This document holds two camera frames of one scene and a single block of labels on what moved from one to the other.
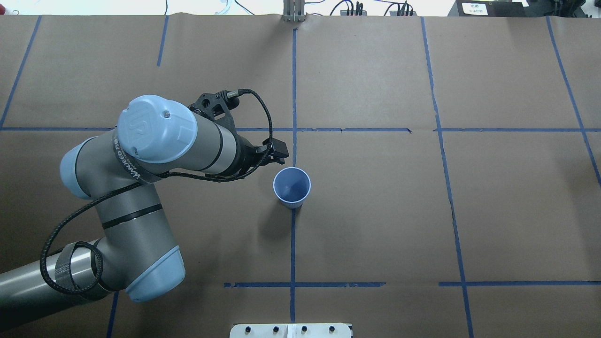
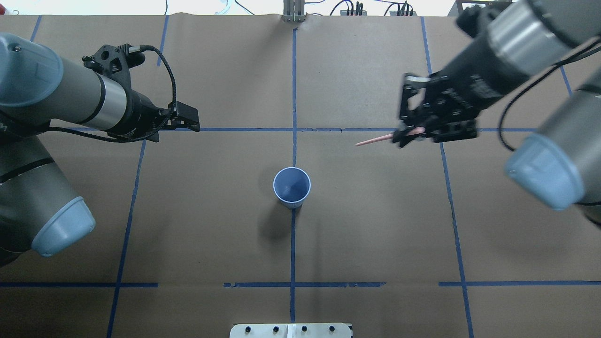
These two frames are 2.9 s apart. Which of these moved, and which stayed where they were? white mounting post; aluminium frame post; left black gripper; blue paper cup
Moved: left black gripper
Stayed: aluminium frame post; white mounting post; blue paper cup
